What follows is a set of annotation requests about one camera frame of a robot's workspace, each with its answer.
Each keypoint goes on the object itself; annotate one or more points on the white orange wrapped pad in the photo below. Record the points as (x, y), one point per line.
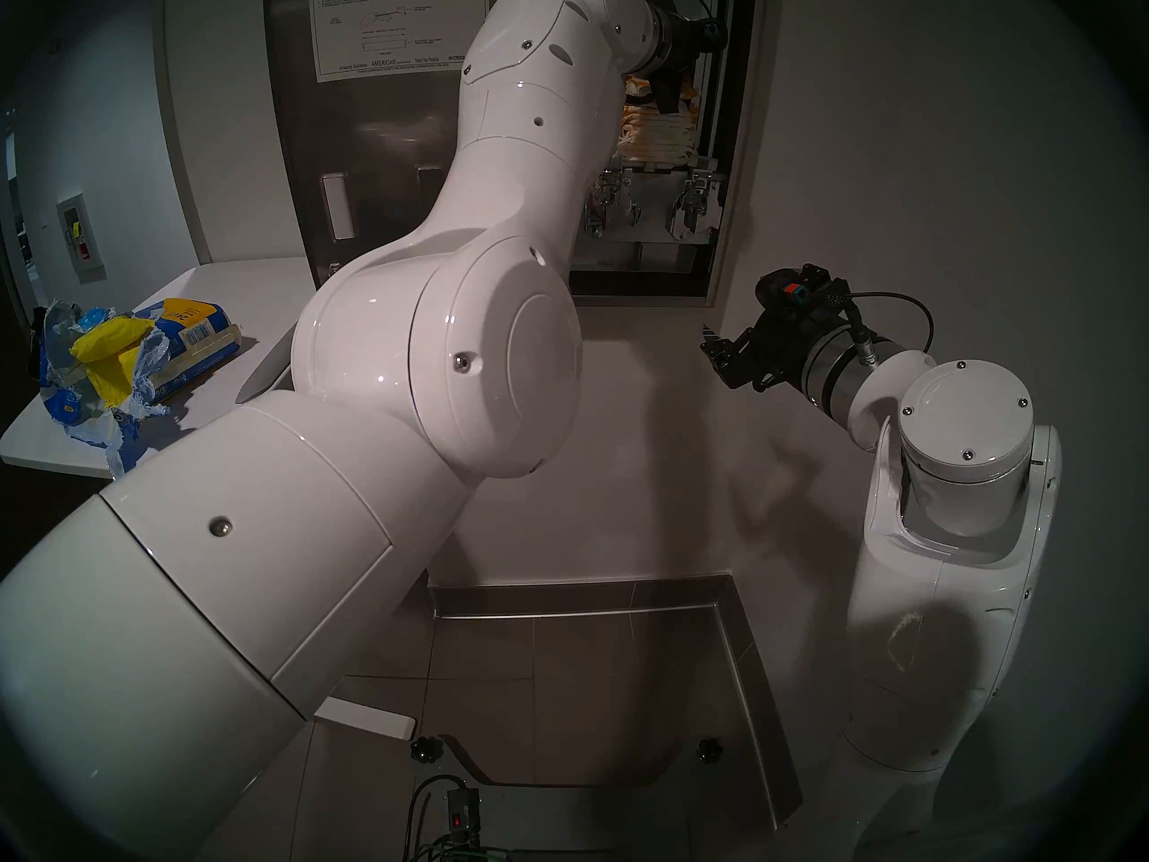
(651, 125)
(655, 132)
(656, 156)
(658, 146)
(657, 139)

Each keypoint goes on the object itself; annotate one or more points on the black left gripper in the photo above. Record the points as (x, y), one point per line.
(675, 43)

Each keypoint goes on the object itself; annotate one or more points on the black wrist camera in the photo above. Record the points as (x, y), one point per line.
(709, 36)
(797, 287)

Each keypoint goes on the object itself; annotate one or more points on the white table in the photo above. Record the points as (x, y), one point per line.
(251, 294)

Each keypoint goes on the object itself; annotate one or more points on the white pad orange flower print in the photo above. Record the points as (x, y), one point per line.
(633, 108)
(637, 86)

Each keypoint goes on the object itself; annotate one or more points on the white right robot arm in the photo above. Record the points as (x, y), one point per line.
(951, 582)

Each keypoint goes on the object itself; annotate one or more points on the stainless steel dispenser door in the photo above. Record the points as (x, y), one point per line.
(359, 133)

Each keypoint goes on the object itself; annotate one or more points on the stainless steel dispenser cabinet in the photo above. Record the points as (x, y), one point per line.
(743, 151)

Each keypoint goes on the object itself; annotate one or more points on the dark robot base platform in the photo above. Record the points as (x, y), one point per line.
(583, 824)

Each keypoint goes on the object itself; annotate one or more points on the yellow wrapped pad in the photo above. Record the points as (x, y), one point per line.
(108, 339)

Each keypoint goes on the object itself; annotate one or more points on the black power box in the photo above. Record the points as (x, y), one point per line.
(460, 815)

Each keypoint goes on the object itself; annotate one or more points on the chrome dispenser lever mechanism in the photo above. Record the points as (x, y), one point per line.
(619, 206)
(696, 206)

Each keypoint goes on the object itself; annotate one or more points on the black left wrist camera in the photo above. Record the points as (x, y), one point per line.
(709, 36)

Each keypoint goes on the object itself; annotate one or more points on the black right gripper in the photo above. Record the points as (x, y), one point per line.
(787, 355)

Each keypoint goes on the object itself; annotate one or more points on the blue pad package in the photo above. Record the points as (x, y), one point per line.
(193, 344)

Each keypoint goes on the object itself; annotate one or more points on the black round knob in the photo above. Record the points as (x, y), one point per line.
(427, 749)
(709, 750)

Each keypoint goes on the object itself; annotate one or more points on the white instruction sheet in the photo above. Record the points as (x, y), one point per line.
(377, 25)

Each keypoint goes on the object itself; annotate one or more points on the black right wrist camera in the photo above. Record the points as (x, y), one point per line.
(797, 287)

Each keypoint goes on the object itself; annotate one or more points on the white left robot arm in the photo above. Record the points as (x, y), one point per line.
(404, 375)

